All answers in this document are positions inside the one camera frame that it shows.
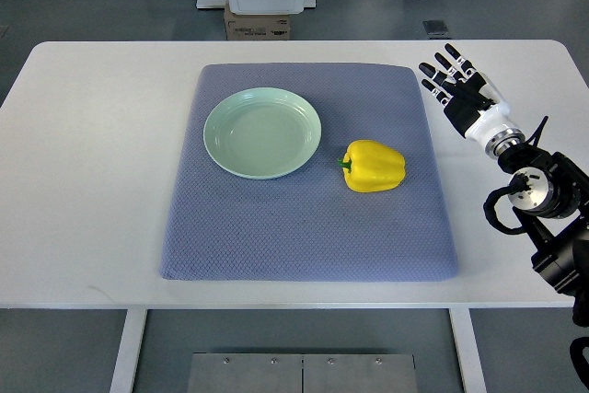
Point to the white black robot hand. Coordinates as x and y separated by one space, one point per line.
471 102

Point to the blue quilted mat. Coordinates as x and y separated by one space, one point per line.
309 226

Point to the white table leg left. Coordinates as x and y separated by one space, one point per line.
129 351

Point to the white table leg right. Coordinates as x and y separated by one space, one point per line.
467 351

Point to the grey floor plate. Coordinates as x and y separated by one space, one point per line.
436 29

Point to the yellow bell pepper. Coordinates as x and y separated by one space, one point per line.
369 166

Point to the white table leg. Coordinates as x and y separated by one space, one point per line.
129 351
467 351

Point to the light green plate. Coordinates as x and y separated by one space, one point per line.
262 133

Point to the cardboard box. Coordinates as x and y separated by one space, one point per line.
256 27

